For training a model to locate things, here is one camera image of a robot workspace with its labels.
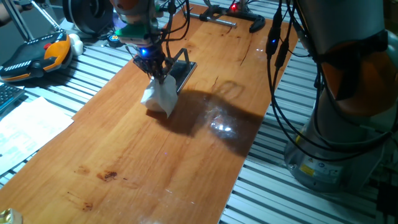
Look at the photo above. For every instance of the small black round disc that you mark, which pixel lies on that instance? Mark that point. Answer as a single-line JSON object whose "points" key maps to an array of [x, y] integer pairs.
{"points": [[112, 39]]}

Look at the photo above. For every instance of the metal roll holder shelf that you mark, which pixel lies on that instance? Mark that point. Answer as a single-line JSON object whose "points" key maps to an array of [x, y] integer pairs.
{"points": [[183, 71]]}

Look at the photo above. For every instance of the brass metal object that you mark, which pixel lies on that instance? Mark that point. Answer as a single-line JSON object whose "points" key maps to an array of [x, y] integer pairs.
{"points": [[9, 217]]}

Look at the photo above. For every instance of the white paper roll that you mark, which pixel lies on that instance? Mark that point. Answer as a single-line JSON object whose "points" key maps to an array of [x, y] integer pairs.
{"points": [[160, 98]]}

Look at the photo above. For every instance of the wooden board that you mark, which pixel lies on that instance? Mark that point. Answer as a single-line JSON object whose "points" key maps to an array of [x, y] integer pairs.
{"points": [[149, 149]]}

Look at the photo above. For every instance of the white rounded plastic object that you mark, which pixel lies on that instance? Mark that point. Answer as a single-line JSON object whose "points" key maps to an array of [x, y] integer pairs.
{"points": [[77, 45]]}

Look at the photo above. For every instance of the black and orange teach pendant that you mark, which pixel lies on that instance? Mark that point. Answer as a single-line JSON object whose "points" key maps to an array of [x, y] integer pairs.
{"points": [[34, 57]]}

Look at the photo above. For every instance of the white printed paper sheet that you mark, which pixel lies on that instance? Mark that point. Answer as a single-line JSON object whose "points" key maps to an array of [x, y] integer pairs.
{"points": [[28, 127]]}

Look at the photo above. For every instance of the green gripper mount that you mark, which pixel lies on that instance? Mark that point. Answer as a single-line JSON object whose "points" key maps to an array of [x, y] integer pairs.
{"points": [[133, 32]]}

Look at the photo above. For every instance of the person's forearm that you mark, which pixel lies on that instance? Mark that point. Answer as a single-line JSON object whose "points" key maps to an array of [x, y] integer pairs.
{"points": [[6, 15]]}

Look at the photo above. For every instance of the metal tripod leg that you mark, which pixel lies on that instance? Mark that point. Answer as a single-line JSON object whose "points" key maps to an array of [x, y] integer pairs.
{"points": [[18, 21], [48, 15]]}

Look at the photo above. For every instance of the black keyboard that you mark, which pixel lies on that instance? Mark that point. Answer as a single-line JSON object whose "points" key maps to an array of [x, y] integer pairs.
{"points": [[7, 95]]}

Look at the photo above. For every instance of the large black round spool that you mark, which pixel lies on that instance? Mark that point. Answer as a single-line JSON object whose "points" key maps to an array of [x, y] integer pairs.
{"points": [[90, 15]]}

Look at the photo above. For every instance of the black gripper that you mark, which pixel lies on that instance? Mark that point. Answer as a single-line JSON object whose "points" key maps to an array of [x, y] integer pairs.
{"points": [[150, 56]]}

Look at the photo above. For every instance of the metal stand post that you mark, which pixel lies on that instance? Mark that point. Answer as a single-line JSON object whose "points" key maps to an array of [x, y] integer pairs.
{"points": [[244, 3]]}

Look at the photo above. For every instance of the black C-clamp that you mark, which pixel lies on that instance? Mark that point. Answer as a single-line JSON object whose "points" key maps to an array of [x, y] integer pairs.
{"points": [[248, 17]]}

